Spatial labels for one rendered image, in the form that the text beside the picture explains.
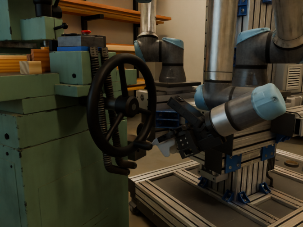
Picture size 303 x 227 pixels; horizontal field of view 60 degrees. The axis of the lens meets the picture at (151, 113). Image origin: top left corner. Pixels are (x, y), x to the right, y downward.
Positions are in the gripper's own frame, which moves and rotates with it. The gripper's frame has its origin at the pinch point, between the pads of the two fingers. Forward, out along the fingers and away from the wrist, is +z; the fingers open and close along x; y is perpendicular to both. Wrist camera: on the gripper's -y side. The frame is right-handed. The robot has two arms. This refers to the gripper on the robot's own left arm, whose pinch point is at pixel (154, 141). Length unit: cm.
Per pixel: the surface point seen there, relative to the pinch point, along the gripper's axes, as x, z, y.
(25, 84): -24.5, 12.1, -25.5
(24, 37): -10, 25, -49
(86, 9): 165, 140, -179
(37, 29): -10, 18, -47
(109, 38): 242, 183, -175
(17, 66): -17.8, 23.6, -37.0
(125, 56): -7.4, -7.7, -23.2
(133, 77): 20.5, 12.5, -26.7
